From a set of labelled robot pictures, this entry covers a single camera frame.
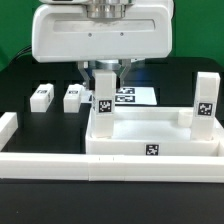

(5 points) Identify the white U-shaped obstacle fence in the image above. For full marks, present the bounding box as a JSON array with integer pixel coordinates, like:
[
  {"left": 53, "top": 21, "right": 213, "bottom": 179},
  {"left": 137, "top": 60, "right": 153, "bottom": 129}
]
[{"left": 0, "top": 112, "right": 224, "bottom": 183}]

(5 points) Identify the fiducial marker sheet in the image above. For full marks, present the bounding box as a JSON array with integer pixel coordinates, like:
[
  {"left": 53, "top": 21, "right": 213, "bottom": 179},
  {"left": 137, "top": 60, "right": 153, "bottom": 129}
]
[{"left": 115, "top": 87, "right": 157, "bottom": 105}]

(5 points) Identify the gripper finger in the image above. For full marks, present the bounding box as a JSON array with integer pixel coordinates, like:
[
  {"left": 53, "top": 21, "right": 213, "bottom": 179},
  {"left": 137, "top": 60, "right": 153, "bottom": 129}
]
[
  {"left": 77, "top": 61, "right": 92, "bottom": 90},
  {"left": 118, "top": 60, "right": 131, "bottom": 84}
]

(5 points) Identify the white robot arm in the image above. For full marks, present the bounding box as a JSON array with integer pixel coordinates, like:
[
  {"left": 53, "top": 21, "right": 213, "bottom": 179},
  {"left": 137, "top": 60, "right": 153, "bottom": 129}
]
[{"left": 32, "top": 0, "right": 174, "bottom": 69}]

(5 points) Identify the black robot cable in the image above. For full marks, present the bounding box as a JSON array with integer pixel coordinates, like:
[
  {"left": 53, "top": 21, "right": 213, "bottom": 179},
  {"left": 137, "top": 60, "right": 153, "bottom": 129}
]
[{"left": 9, "top": 44, "right": 34, "bottom": 64}]

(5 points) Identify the white desk tabletop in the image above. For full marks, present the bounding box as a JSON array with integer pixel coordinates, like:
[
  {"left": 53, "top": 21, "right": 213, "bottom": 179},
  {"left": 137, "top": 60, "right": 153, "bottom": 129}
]
[{"left": 86, "top": 106, "right": 224, "bottom": 156}]

